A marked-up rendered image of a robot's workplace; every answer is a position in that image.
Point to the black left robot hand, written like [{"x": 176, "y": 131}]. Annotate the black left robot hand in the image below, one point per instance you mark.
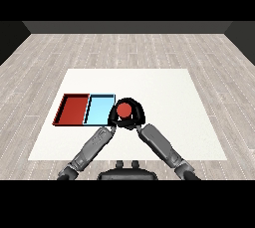
[{"x": 113, "y": 114}]

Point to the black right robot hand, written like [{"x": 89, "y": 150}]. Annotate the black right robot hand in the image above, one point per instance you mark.
[{"x": 140, "y": 114}]

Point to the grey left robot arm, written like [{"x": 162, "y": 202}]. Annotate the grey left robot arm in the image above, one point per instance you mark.
[{"x": 94, "y": 144}]

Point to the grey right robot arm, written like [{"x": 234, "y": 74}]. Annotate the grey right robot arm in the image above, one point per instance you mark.
[{"x": 161, "y": 144}]

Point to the red can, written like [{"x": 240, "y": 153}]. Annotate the red can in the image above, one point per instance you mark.
[{"x": 124, "y": 110}]

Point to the light blue shallow open box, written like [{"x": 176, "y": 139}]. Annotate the light blue shallow open box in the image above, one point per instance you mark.
[{"x": 99, "y": 109}]

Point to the red shallow open box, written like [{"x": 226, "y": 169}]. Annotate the red shallow open box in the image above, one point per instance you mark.
[{"x": 72, "y": 109}]

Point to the dark grey robot body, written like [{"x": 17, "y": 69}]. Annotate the dark grey robot body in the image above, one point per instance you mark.
[{"x": 127, "y": 174}]

